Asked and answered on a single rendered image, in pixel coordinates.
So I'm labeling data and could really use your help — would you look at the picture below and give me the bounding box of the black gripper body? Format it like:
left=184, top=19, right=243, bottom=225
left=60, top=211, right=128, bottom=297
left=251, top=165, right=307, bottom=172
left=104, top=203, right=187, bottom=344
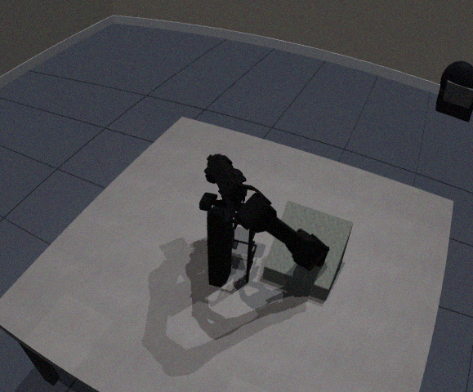
left=199, top=190, right=244, bottom=212

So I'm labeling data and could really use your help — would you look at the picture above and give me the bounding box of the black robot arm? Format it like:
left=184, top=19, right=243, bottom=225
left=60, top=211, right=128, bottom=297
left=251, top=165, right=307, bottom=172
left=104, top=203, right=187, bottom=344
left=204, top=154, right=330, bottom=271

